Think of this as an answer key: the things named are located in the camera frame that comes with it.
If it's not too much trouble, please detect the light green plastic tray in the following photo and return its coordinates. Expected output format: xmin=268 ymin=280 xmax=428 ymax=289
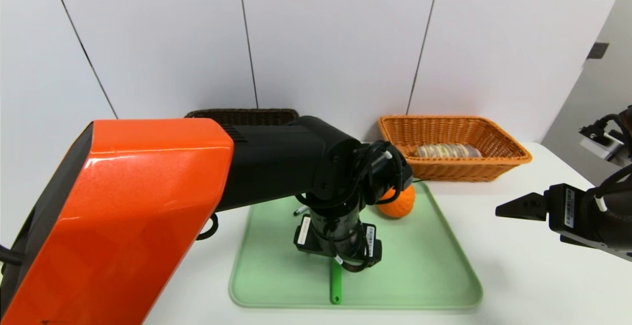
xmin=229 ymin=181 xmax=483 ymax=310

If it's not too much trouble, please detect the yellow pasta spoon green handle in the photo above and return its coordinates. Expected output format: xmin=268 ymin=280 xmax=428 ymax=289
xmin=330 ymin=260 xmax=342 ymax=305

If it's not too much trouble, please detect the orange fruit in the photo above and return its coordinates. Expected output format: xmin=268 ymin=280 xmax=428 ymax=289
xmin=377 ymin=184 xmax=416 ymax=218

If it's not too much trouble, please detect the dark brown wicker basket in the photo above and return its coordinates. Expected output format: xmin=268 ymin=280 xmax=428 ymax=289
xmin=184 ymin=109 xmax=300 ymax=127

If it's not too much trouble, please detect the orange wicker basket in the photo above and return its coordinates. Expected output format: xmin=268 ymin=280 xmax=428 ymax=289
xmin=378 ymin=115 xmax=532 ymax=182

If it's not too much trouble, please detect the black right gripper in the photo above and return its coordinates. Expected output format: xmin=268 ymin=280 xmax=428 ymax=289
xmin=495 ymin=183 xmax=632 ymax=262

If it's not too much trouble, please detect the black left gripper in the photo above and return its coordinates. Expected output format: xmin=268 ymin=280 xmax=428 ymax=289
xmin=293 ymin=208 xmax=382 ymax=268

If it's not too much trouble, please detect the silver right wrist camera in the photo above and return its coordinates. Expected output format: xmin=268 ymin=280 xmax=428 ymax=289
xmin=579 ymin=118 xmax=632 ymax=165

